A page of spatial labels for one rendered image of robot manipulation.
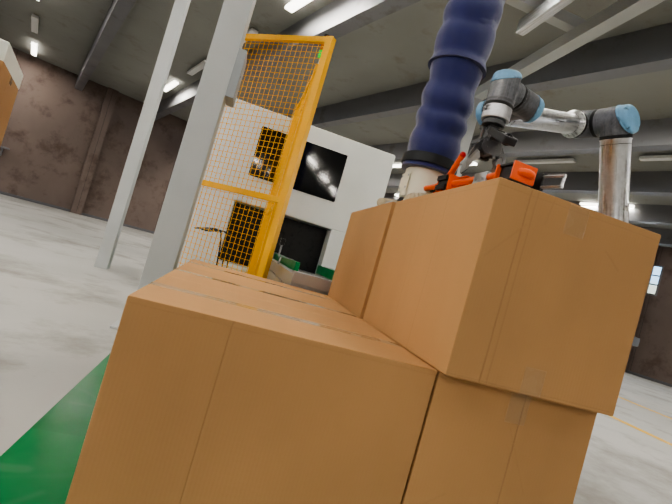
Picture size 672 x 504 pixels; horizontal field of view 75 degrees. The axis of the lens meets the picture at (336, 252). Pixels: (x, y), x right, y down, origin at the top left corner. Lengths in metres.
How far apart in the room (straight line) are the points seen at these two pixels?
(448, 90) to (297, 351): 1.31
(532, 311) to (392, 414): 0.35
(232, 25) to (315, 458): 2.56
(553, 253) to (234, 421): 0.70
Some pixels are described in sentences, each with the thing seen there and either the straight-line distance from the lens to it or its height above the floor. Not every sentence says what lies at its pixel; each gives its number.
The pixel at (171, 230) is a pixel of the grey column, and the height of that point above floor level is 0.62.
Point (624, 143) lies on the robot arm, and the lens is 2.13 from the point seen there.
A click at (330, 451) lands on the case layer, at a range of 0.92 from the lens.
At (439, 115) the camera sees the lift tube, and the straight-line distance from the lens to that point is 1.84.
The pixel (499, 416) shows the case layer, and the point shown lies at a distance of 1.03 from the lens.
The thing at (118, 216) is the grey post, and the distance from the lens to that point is 5.02.
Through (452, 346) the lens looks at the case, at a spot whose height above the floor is 0.60.
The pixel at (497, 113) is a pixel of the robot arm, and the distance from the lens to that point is 1.54.
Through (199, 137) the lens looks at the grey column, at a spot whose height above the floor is 1.19.
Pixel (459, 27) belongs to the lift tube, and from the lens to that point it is 1.98.
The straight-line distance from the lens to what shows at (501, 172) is 1.35.
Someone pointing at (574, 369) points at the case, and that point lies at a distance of 1.06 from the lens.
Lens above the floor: 0.69
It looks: 2 degrees up
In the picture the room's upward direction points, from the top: 16 degrees clockwise
